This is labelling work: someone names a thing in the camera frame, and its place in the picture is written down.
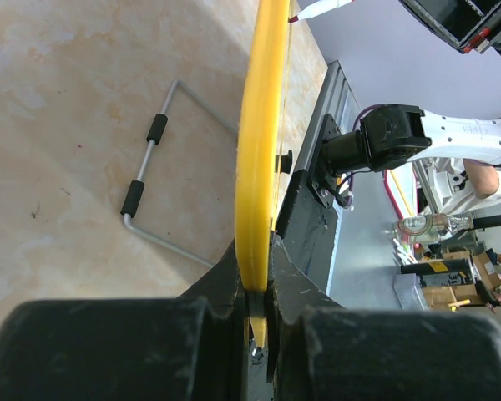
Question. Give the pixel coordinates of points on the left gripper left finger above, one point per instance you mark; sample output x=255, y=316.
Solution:
x=191, y=347

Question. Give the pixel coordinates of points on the yellow framed whiteboard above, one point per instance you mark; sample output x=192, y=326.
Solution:
x=257, y=166

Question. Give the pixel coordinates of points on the white marker purple cap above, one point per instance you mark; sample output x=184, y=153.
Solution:
x=318, y=8

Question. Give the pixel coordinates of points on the clear glass bottle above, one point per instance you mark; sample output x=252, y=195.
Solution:
x=429, y=229

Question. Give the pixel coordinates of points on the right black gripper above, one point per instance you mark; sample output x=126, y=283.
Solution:
x=463, y=25

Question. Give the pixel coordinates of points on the cardboard boxes background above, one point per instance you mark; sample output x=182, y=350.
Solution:
x=486, y=291

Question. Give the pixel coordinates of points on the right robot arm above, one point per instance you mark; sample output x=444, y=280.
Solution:
x=392, y=135

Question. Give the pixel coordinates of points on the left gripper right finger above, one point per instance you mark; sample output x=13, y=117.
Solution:
x=319, y=350

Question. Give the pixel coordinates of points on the person in white shirt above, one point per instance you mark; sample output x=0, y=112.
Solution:
x=482, y=187

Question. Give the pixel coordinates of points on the black cylinder can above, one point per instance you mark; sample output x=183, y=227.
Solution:
x=441, y=273

